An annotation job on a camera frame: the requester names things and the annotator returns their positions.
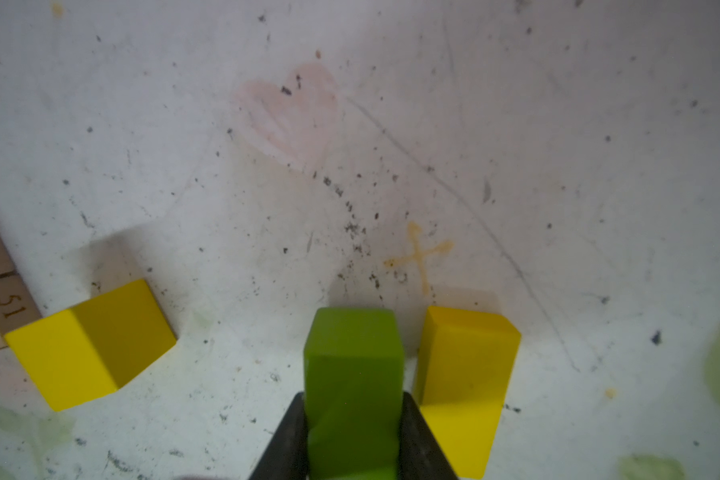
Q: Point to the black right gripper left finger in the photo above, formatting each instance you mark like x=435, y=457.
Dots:
x=285, y=457

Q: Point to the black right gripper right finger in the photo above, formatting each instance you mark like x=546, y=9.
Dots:
x=420, y=456

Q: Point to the yellow rectangular block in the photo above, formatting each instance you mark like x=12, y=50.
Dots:
x=465, y=362

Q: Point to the green cube block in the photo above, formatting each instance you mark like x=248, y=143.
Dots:
x=353, y=374

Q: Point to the yellow cube block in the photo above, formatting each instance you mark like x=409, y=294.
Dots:
x=94, y=348

